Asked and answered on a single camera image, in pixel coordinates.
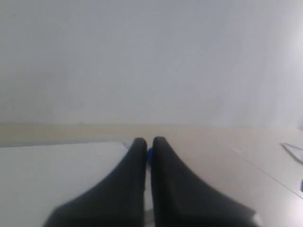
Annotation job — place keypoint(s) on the aluminium framed whiteboard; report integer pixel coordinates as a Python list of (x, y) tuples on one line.
[(38, 177)]

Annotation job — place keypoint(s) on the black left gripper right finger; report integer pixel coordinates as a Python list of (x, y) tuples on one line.
[(182, 199)]

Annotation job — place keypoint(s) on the blue cloth eraser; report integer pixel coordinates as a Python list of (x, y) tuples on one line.
[(150, 155)]

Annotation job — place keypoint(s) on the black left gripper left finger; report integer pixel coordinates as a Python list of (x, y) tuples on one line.
[(116, 201)]

